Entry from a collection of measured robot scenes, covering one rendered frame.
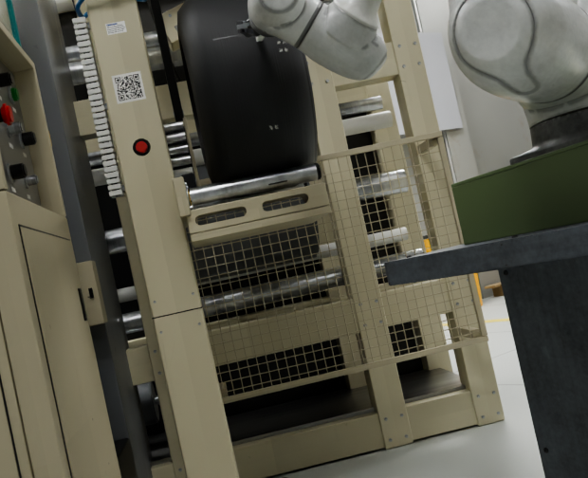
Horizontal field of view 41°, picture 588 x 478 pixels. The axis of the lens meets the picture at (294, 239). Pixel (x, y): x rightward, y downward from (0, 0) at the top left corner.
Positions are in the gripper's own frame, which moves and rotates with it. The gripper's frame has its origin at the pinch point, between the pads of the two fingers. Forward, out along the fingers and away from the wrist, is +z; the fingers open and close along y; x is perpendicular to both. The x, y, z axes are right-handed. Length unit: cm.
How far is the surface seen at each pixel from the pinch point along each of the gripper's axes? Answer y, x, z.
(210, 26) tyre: 10.7, -4.7, 7.2
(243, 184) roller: 10.3, 34.6, 10.8
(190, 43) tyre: 16.2, -1.9, 9.0
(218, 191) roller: 16.8, 34.9, 10.7
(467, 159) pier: -229, 69, 506
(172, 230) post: 30, 43, 17
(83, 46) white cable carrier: 43, -9, 27
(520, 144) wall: -314, 69, 580
